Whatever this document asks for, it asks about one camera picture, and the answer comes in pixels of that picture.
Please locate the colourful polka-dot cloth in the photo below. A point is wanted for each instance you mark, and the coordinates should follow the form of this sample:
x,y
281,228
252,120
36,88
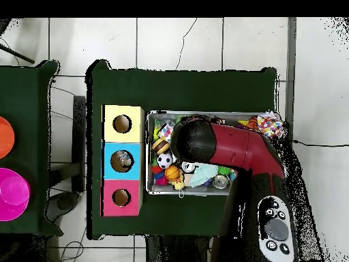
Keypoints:
x,y
165,131

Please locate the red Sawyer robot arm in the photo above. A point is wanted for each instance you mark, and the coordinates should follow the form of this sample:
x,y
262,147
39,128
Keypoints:
x,y
234,144

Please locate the wooden box with three holes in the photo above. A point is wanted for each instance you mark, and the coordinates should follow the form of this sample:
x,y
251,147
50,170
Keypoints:
x,y
136,153

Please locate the shallow clear mesh bin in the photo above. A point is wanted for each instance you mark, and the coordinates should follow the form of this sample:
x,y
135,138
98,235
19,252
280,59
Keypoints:
x,y
163,191

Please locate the wooden burger toy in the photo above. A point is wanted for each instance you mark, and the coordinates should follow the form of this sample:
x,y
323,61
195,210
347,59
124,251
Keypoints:
x,y
160,146

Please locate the small soccer ball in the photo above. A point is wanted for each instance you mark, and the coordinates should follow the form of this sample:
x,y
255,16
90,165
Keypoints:
x,y
165,160

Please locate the small orange basketball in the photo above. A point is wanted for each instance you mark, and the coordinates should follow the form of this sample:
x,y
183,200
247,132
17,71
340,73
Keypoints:
x,y
172,172

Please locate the yellow duck toy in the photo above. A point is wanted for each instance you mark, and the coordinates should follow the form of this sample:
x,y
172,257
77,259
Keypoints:
x,y
179,185

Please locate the mint green knit cloth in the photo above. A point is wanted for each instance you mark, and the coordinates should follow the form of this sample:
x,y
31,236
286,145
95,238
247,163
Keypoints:
x,y
203,174

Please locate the dark green tablecloth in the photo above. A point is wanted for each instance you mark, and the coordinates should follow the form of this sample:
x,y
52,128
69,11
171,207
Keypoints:
x,y
136,87

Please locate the black floor stand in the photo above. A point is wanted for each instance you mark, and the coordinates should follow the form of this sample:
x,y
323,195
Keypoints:
x,y
79,142

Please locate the dark green side table cloth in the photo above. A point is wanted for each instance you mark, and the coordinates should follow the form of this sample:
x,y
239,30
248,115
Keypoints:
x,y
32,109

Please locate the orange plate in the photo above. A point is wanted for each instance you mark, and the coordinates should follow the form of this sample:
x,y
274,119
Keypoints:
x,y
5,137

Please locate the black tripod leg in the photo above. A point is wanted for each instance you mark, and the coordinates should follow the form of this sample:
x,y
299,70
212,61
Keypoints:
x,y
16,54

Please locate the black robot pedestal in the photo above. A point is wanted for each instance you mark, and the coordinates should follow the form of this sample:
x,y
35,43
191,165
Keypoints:
x,y
180,251

